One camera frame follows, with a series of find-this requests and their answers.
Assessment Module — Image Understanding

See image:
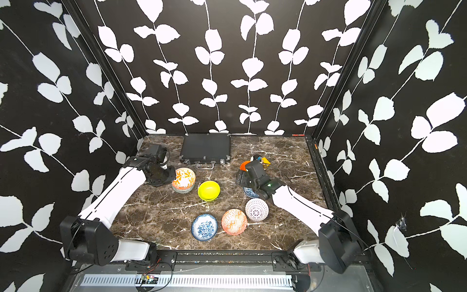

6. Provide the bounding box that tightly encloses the small blue floral bowl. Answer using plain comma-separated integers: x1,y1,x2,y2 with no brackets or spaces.
243,187,260,198

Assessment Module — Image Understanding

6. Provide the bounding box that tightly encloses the orange leaf pattern bowl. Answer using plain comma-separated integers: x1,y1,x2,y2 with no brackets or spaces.
172,167,196,187

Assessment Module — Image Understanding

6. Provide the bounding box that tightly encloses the large blue floral bowl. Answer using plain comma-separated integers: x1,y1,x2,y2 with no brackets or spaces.
191,214,218,242

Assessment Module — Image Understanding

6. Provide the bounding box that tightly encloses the orange plastic bowl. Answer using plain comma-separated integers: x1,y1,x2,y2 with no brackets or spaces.
240,161,250,172

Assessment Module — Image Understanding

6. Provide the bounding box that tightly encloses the grey green patterned bowl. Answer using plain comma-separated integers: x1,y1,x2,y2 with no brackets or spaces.
172,185,194,193

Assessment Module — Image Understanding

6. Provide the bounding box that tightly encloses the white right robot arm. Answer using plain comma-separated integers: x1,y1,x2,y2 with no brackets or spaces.
237,159,364,274

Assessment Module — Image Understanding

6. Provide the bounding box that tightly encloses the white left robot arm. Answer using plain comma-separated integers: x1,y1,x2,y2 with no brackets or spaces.
60,144,176,266

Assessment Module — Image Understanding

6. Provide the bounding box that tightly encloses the yellow wooden block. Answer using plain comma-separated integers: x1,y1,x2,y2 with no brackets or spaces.
261,157,271,165

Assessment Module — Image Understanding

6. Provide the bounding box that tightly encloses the black white lattice bowl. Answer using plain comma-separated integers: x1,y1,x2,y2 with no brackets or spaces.
245,198,269,222

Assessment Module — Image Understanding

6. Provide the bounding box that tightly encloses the lime yellow plastic bowl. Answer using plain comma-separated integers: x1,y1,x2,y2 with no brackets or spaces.
198,181,221,201

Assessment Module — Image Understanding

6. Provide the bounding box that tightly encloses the red geometric pattern bowl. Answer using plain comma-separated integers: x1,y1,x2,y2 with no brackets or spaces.
221,209,248,236

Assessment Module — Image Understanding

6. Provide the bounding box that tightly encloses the black carrying case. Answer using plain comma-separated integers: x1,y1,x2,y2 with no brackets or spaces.
180,133,231,170

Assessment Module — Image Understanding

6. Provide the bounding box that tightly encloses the small circuit board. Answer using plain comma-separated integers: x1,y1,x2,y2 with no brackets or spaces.
141,275,159,285

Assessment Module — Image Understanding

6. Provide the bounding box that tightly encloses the white vented strip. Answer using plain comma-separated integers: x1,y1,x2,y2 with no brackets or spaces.
79,274,293,289

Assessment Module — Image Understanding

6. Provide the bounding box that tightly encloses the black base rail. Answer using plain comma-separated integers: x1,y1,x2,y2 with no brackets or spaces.
109,249,369,274

